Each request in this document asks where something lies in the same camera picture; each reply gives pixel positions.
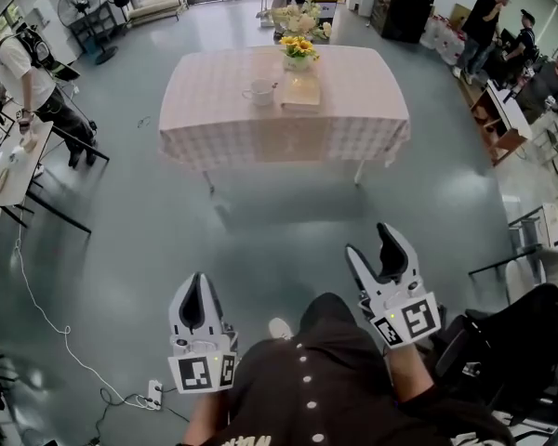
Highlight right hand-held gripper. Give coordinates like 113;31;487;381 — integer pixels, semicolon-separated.
344;222;444;350

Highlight white bags with red marks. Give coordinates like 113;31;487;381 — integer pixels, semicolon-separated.
419;14;469;67

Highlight black standing fan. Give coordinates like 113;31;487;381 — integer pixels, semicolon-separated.
56;0;120;67

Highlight black cabinet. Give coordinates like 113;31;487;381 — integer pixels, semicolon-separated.
370;0;436;45

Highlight white desk with black legs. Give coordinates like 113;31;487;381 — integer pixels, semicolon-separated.
0;117;112;237

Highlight person's black buttoned shirt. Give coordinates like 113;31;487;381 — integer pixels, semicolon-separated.
203;292;517;446

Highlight yellow and black bin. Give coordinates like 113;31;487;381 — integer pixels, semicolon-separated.
306;0;346;21

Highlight wooden desk with white top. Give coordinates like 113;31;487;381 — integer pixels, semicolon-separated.
468;80;535;167

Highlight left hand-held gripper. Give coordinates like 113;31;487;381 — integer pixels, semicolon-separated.
167;271;240;396

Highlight white cup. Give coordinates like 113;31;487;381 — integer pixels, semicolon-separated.
241;78;276;108

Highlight sunflowers in white vase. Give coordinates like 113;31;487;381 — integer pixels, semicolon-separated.
278;34;321;73

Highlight person's left forearm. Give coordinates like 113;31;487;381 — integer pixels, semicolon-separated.
183;387;236;446

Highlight white cable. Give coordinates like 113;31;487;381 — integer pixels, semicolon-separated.
11;202;155;411

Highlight person's right forearm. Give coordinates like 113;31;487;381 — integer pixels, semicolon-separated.
384;340;437;404

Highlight table with pink checkered cloth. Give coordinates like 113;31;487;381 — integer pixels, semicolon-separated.
157;44;412;193

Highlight black office chair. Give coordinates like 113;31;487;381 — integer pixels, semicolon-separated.
432;282;558;446

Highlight person's white shoe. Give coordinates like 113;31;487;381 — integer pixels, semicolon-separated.
268;317;295;342

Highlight cream flower bouquet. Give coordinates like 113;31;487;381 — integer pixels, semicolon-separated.
269;0;334;42

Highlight white power strip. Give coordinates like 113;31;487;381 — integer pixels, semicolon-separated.
146;378;165;412

